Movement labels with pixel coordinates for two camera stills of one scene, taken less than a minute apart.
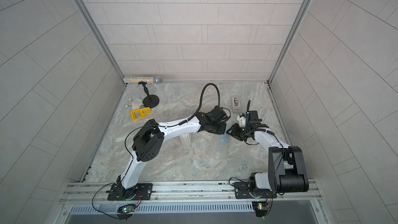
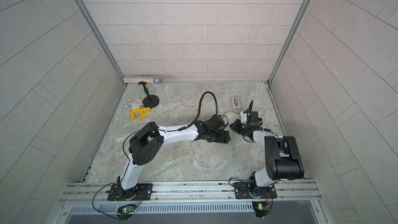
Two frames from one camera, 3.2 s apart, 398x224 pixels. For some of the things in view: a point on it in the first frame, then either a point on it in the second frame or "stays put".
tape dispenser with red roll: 236,104 stays put
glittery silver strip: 135,80 stays put
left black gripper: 223,128 to 222,139
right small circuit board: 260,208 stays put
